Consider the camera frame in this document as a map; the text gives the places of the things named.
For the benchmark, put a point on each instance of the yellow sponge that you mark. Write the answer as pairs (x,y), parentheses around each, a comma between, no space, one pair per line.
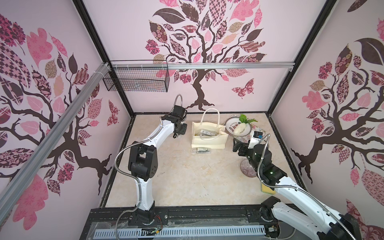
(267,190)

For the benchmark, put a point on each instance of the silver rail wall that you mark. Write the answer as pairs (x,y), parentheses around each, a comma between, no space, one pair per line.
(203,66)
(27,172)

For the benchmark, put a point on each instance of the silver rail left wall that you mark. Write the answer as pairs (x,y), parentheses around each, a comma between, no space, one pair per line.
(27,172)

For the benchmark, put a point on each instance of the compass set case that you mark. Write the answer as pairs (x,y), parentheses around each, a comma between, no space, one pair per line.
(207,133)
(201,150)

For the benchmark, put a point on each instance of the white toy radish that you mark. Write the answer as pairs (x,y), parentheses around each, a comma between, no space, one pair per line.
(245,123)

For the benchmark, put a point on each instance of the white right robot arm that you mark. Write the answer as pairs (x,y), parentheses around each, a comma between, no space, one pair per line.
(312,217)

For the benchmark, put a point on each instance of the cream canvas tote bag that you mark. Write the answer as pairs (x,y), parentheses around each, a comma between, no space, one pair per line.
(217,142)

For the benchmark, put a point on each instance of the purple glass bowl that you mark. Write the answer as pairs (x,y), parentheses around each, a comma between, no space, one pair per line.
(247,169)

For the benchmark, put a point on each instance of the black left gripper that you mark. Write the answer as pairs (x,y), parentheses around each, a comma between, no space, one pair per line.
(183,131)

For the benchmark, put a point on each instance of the white cable duct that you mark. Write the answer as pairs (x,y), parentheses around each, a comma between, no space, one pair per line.
(180,232)

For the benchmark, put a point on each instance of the black wire basket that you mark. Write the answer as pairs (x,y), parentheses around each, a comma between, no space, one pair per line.
(138,76)

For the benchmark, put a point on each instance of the floral rectangular tray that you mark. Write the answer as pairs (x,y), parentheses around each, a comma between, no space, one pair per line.
(247,134)

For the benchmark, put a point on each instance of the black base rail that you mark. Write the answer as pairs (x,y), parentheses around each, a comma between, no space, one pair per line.
(195,216)

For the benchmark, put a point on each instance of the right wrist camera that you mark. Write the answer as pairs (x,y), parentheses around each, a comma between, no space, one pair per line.
(258,137)

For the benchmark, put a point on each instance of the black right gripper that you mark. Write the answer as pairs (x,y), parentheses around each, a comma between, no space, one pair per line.
(241,146)

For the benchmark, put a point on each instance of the white round plate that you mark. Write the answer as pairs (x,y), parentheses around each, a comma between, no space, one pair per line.
(231,123)

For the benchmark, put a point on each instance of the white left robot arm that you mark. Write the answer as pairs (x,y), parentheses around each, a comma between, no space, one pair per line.
(143,159)

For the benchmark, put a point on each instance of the silver rail back wall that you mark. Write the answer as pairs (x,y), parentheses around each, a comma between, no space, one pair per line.
(203,66)

